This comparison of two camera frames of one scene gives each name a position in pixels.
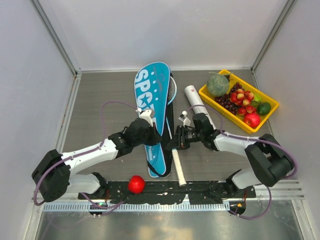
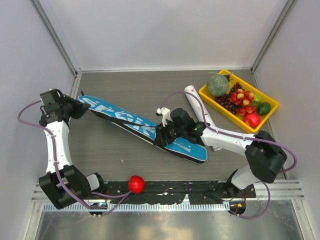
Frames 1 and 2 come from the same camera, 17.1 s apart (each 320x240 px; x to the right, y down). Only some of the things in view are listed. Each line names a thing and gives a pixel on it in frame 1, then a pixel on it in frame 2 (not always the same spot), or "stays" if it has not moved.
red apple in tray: x=252 y=119 stays
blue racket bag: x=151 y=85 → x=142 y=128
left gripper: x=156 y=138 → x=81 y=108
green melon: x=218 y=85 stays
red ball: x=136 y=184 stays
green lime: x=263 y=108 stays
